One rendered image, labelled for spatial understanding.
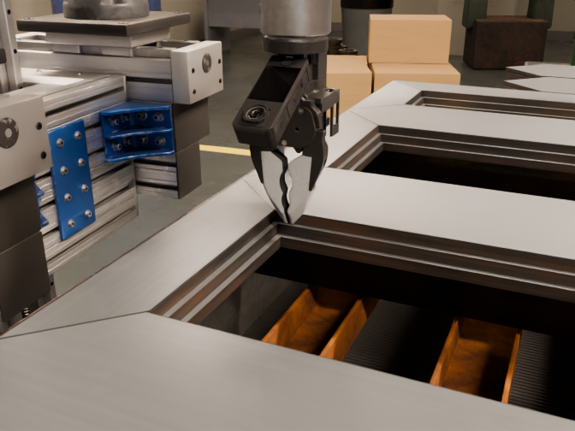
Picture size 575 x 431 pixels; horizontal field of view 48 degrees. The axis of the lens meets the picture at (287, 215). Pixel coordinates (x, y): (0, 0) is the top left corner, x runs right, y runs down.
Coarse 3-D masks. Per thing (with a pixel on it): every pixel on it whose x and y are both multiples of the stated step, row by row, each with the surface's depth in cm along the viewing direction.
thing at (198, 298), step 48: (432, 96) 145; (480, 96) 141; (384, 144) 117; (432, 144) 114; (480, 144) 111; (528, 144) 108; (240, 240) 72; (288, 240) 79; (336, 240) 77; (384, 240) 75; (432, 240) 73; (192, 288) 64; (528, 288) 69
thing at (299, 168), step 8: (296, 160) 72; (304, 160) 72; (296, 168) 73; (304, 168) 72; (296, 176) 73; (304, 176) 73; (320, 176) 78; (296, 184) 73; (304, 184) 73; (296, 192) 74; (304, 192) 73; (312, 192) 74; (296, 200) 74; (304, 200) 74; (288, 208) 75; (296, 208) 74; (304, 208) 75; (288, 216) 76; (296, 216) 76
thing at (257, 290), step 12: (252, 276) 110; (264, 276) 114; (240, 288) 106; (252, 288) 110; (264, 288) 115; (276, 288) 120; (228, 300) 103; (240, 300) 107; (252, 300) 111; (264, 300) 116; (216, 312) 99; (228, 312) 103; (240, 312) 107; (252, 312) 112; (204, 324) 96; (216, 324) 100; (228, 324) 104; (240, 324) 108
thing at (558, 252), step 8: (568, 200) 82; (560, 208) 80; (568, 208) 80; (560, 216) 78; (568, 216) 78; (560, 224) 75; (568, 224) 75; (560, 232) 73; (568, 232) 73; (560, 240) 71; (568, 240) 71; (560, 248) 69; (568, 248) 69; (560, 256) 68; (568, 256) 68
